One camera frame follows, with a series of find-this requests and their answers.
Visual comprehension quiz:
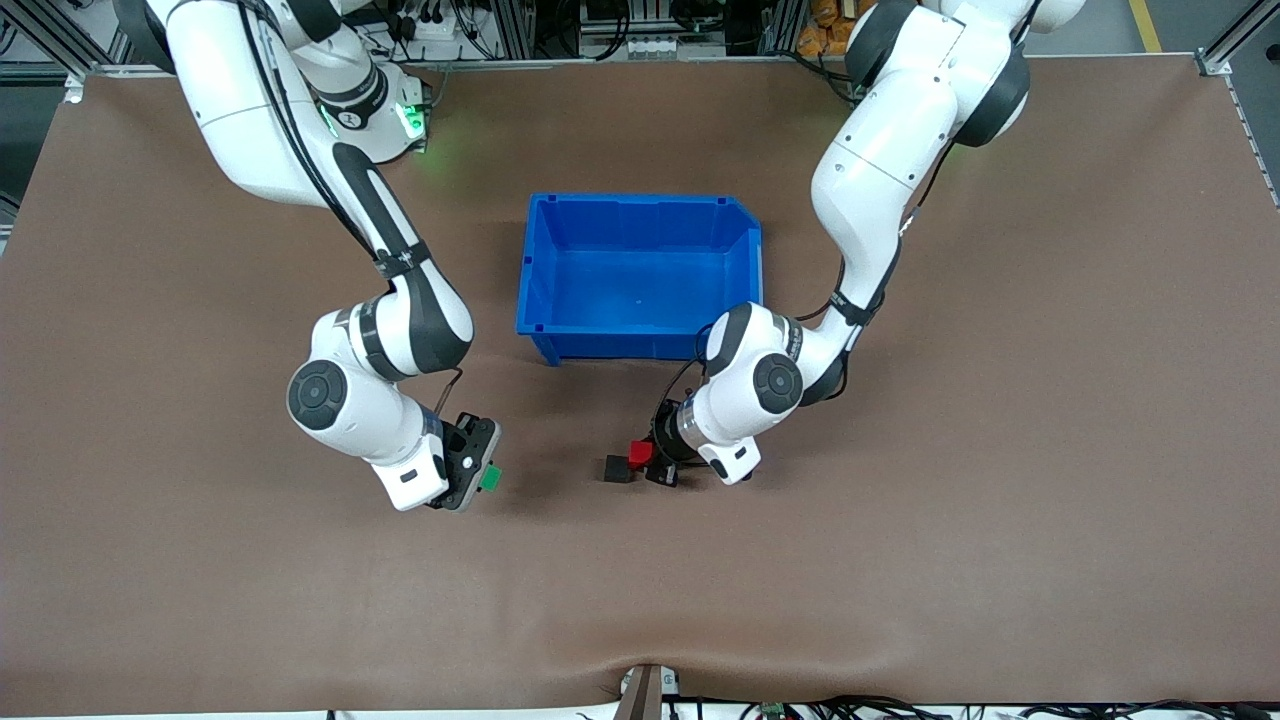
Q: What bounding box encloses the brown table mat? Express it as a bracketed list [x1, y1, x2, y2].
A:
[0, 55, 1280, 717]

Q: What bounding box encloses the blue plastic storage bin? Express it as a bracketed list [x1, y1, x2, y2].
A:
[515, 193, 767, 368]

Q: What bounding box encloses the white power strip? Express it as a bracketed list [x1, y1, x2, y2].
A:
[375, 0, 473, 46]

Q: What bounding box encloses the orange snack bag pile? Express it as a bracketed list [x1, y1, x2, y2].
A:
[797, 0, 873, 57]

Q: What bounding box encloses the black cable bundle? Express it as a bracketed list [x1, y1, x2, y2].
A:
[660, 694, 1280, 720]

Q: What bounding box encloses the aluminium frame profile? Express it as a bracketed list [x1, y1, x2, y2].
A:
[1195, 0, 1280, 77]
[0, 0, 131, 79]

